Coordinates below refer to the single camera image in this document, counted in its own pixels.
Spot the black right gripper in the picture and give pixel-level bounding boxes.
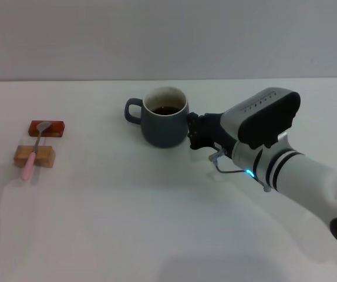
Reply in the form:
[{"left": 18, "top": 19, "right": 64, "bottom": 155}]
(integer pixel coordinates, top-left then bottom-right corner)
[{"left": 186, "top": 112, "right": 240, "bottom": 157}]

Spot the grey ceramic cup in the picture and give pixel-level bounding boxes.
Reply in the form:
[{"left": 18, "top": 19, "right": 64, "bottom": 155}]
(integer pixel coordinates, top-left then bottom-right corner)
[{"left": 124, "top": 86, "right": 191, "bottom": 149}]

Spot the pink handled metal spoon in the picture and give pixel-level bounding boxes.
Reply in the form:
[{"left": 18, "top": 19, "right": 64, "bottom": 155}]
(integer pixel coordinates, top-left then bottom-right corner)
[{"left": 21, "top": 121, "right": 52, "bottom": 182}]

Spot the dark coffee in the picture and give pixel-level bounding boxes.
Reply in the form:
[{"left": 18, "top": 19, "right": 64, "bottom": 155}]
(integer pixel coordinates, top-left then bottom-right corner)
[{"left": 150, "top": 105, "right": 181, "bottom": 116}]

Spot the light wooden block rest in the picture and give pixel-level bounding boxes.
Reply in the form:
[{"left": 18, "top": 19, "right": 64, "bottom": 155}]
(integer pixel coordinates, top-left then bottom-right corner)
[{"left": 13, "top": 145, "right": 56, "bottom": 169}]

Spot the red-brown wooden block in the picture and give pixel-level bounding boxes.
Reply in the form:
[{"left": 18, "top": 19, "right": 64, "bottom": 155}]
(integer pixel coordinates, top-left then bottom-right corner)
[{"left": 28, "top": 120, "right": 67, "bottom": 138}]

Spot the grey right wrist cable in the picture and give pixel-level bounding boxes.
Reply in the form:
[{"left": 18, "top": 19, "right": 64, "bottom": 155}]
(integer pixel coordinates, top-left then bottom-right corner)
[{"left": 209, "top": 148, "right": 271, "bottom": 193}]

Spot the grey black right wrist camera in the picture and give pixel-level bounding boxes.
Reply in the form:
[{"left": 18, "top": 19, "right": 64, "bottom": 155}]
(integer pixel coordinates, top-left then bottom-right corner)
[{"left": 220, "top": 87, "right": 302, "bottom": 150}]

